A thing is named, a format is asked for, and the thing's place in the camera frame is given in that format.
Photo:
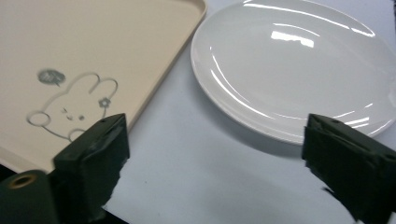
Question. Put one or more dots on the white oval plate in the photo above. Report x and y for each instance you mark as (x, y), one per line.
(289, 68)

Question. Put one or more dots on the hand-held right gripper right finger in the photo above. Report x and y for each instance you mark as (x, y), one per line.
(351, 168)

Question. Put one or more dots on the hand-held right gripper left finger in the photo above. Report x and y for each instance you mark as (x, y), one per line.
(90, 161)

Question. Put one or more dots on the beige tray with rabbit print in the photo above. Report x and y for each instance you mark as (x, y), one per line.
(93, 46)

